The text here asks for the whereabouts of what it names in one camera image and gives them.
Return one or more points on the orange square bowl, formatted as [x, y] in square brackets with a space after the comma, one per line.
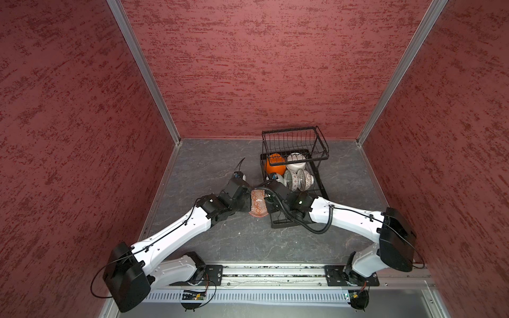
[275, 164]

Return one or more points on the left corner aluminium profile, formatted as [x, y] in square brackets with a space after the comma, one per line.
[128, 33]

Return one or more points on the corner aluminium profile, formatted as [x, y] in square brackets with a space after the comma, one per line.
[424, 28]
[128, 33]

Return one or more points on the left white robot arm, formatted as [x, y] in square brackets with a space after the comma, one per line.
[133, 271]

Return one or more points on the red patterned bowl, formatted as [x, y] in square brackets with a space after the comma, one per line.
[258, 204]

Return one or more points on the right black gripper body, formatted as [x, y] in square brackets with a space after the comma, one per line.
[272, 205]

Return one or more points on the grey green patterned bowl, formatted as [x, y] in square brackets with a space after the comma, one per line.
[292, 180]

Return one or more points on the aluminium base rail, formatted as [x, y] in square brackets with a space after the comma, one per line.
[312, 276]

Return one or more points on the black wire dish rack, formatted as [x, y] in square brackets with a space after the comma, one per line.
[308, 141]

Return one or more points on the perforated cable duct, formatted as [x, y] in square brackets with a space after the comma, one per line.
[271, 297]

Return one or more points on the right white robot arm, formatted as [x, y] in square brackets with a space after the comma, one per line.
[391, 236]

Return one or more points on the right corner aluminium profile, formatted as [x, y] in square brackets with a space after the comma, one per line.
[424, 28]

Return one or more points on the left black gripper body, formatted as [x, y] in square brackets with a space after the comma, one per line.
[242, 205]

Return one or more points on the white lattice patterned bowl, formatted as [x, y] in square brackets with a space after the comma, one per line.
[306, 180]

